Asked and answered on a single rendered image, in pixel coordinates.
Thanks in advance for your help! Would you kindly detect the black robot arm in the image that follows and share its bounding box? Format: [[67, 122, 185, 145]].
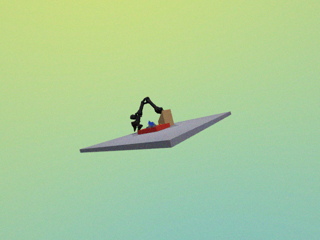
[[130, 97, 163, 125]]

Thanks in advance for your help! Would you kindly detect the red flat deck plate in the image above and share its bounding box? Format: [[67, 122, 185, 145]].
[[137, 123, 170, 135]]

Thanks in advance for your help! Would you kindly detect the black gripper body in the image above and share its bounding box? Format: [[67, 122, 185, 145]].
[[132, 119, 143, 127]]

